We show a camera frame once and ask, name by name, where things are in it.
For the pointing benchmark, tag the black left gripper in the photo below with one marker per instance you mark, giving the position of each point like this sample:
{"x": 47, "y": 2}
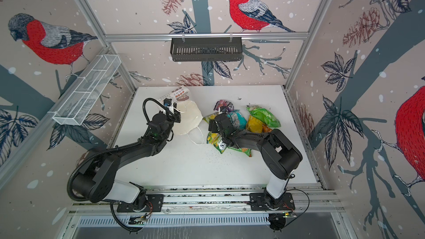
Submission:
{"x": 160, "y": 114}

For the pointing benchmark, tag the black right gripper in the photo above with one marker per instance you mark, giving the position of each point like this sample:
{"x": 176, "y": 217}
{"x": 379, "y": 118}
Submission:
{"x": 213, "y": 125}

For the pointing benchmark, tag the green Fox's spring candy bag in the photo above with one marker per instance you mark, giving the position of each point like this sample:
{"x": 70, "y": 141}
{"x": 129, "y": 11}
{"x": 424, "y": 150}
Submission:
{"x": 216, "y": 140}

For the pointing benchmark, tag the white printed paper bag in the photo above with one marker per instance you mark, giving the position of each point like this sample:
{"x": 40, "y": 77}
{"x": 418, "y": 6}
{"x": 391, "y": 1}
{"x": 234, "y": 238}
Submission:
{"x": 188, "y": 113}

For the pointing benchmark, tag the purple Fox's berries candy bag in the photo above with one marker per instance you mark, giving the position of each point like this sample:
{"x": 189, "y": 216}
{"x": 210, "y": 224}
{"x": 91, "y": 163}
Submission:
{"x": 224, "y": 106}

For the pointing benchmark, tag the teal candy bag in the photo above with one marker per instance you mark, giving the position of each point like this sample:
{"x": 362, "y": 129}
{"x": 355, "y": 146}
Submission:
{"x": 237, "y": 119}

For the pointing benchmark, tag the yellow snack bag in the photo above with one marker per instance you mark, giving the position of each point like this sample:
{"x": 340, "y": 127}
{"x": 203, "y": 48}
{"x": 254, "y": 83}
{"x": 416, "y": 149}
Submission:
{"x": 254, "y": 125}

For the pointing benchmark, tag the orange snack bag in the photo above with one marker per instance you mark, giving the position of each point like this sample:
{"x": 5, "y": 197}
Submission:
{"x": 266, "y": 129}

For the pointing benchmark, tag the green snack bag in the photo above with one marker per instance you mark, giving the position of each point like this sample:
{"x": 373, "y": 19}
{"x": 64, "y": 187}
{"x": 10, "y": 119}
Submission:
{"x": 264, "y": 115}
{"x": 243, "y": 150}

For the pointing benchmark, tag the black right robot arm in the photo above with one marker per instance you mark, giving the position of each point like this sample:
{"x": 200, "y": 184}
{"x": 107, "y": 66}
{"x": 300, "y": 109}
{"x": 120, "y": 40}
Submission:
{"x": 278, "y": 152}

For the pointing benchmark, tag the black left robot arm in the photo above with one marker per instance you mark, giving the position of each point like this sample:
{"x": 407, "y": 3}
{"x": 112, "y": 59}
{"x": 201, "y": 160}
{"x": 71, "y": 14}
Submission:
{"x": 94, "y": 179}

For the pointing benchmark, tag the black hanging basket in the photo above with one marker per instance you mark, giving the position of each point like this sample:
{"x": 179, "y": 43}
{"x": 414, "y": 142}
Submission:
{"x": 206, "y": 49}

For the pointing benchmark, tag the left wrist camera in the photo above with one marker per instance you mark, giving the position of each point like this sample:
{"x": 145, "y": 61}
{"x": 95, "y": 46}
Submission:
{"x": 168, "y": 102}

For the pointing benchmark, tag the aluminium mounting rail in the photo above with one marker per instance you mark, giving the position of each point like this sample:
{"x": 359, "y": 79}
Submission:
{"x": 311, "y": 198}

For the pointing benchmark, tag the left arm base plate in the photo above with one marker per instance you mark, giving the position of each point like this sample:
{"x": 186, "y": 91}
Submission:
{"x": 144, "y": 203}

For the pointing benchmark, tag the white wire mesh basket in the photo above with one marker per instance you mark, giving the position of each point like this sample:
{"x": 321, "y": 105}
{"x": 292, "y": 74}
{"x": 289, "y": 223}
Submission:
{"x": 89, "y": 88}

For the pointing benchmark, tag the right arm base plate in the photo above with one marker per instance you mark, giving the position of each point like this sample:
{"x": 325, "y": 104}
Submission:
{"x": 264, "y": 202}

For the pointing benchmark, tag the aluminium frame crossbar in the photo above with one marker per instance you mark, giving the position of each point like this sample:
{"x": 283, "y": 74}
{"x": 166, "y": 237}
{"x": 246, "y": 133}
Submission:
{"x": 111, "y": 38}

